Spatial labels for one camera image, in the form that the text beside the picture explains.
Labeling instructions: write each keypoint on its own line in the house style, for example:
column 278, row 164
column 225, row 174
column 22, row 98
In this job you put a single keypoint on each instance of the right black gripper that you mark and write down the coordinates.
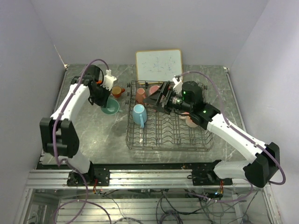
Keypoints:
column 154, row 99

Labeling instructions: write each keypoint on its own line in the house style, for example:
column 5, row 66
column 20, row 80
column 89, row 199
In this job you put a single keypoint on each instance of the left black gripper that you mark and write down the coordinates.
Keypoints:
column 102, row 102

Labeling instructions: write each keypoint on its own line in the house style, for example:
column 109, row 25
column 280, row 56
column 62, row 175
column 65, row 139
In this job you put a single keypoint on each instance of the small orange cup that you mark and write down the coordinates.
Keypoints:
column 117, row 91

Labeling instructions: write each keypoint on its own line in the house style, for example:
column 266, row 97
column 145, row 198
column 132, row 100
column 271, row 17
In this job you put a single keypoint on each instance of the mint green cup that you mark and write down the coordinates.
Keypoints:
column 112, row 107

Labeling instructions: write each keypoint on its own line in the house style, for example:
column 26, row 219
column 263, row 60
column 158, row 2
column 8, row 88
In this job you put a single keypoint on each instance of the light blue mug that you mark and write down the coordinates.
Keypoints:
column 139, row 115

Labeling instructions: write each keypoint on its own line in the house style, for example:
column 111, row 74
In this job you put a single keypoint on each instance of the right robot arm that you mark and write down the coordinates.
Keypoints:
column 262, row 160

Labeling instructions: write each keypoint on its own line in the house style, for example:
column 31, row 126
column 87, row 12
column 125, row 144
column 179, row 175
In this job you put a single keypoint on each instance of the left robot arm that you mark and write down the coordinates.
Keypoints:
column 59, row 137

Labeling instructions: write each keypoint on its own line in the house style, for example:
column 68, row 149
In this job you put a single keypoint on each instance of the dusty pink mug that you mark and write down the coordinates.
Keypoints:
column 153, row 89

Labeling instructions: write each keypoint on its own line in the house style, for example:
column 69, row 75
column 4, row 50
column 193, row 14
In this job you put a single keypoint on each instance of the salmon pink mug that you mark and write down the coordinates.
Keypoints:
column 140, row 95

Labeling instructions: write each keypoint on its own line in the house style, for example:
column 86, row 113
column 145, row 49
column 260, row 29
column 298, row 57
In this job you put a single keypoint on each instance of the pale pink gradient mug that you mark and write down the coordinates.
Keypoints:
column 188, row 120

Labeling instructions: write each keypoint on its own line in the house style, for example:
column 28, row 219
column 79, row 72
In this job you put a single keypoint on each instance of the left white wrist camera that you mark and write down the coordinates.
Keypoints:
column 108, row 80

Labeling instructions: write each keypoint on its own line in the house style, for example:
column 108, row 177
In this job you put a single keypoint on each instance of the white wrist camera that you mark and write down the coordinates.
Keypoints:
column 177, row 80
column 108, row 80

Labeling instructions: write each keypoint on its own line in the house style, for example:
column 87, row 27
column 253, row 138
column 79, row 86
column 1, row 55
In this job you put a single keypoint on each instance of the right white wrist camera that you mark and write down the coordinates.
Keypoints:
column 177, row 80

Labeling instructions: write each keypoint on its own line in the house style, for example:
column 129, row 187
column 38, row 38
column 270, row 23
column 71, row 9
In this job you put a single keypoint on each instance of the white whiteboard with wooden frame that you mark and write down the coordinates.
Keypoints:
column 158, row 65

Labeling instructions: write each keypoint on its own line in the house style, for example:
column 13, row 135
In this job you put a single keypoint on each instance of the grey wire dish rack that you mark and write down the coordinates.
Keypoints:
column 162, row 132

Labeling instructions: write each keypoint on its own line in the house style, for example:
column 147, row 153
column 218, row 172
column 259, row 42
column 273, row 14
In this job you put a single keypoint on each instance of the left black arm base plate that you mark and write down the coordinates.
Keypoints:
column 96, row 176

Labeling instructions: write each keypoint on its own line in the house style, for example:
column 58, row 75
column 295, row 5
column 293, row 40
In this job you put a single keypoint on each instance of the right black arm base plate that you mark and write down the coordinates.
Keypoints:
column 203, row 174

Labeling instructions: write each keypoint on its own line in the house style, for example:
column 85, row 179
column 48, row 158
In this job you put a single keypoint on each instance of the aluminium frame rail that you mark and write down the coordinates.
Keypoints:
column 120, row 179

